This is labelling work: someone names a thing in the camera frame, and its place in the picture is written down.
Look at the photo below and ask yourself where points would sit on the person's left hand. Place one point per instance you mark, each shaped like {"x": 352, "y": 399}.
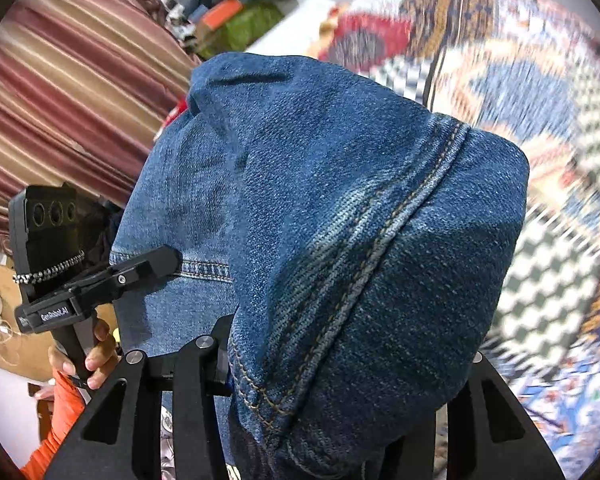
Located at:
{"x": 104, "y": 360}

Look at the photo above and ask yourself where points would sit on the white bed sheet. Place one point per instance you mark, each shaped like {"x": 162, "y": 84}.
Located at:
{"x": 310, "y": 15}

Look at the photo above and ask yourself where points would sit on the blue denim jacket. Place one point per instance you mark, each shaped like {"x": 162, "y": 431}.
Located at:
{"x": 330, "y": 210}

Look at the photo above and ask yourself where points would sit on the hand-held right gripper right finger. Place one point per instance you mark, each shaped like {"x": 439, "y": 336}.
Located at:
{"x": 460, "y": 440}

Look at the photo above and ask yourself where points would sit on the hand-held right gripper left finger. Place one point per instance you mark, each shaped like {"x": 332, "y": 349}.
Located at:
{"x": 195, "y": 375}

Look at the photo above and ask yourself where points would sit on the striped maroon curtain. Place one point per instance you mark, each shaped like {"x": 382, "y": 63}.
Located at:
{"x": 70, "y": 85}

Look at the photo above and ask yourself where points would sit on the patchwork patterned quilt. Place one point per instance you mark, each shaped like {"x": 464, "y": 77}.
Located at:
{"x": 530, "y": 85}

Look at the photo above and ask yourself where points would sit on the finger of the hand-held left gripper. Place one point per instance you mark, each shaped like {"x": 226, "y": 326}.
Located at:
{"x": 140, "y": 267}

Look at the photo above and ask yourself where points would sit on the tan wooden board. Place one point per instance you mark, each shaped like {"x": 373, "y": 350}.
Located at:
{"x": 15, "y": 355}

